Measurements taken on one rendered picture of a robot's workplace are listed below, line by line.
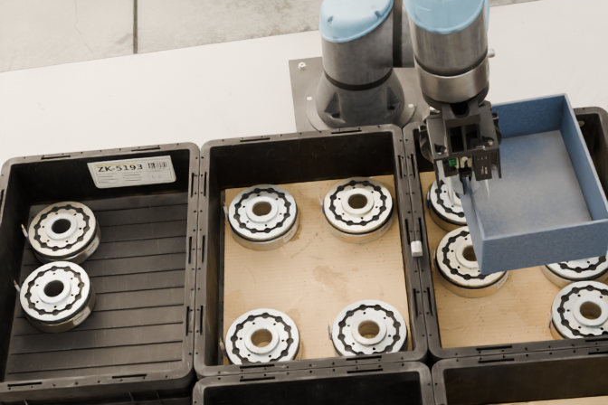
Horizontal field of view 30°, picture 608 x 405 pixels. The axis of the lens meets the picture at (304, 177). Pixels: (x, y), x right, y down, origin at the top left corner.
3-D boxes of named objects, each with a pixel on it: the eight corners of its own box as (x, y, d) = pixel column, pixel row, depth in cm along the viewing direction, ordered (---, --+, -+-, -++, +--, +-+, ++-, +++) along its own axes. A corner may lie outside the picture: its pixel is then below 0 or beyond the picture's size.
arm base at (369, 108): (310, 80, 200) (307, 37, 193) (395, 69, 201) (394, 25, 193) (321, 140, 190) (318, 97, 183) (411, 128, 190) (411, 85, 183)
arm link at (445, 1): (482, -70, 108) (484, -8, 103) (489, 14, 117) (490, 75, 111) (400, -62, 110) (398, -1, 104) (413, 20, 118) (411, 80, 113)
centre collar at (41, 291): (42, 276, 165) (41, 273, 164) (75, 277, 164) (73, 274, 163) (33, 305, 162) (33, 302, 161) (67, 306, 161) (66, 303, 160)
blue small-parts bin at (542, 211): (445, 146, 145) (446, 110, 140) (561, 129, 145) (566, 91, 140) (480, 275, 132) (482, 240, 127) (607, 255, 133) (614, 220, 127)
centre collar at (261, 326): (242, 328, 156) (241, 325, 155) (277, 321, 156) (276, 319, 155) (246, 359, 153) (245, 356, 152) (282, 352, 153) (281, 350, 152)
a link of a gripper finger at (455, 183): (444, 228, 132) (439, 179, 125) (437, 188, 136) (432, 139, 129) (470, 224, 132) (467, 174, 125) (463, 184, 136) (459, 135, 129)
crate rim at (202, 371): (203, 150, 171) (200, 140, 169) (402, 133, 169) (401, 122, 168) (195, 386, 146) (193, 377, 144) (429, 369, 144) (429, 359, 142)
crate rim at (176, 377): (7, 167, 172) (3, 157, 171) (203, 150, 171) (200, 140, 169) (-34, 404, 147) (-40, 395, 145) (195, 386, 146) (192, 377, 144)
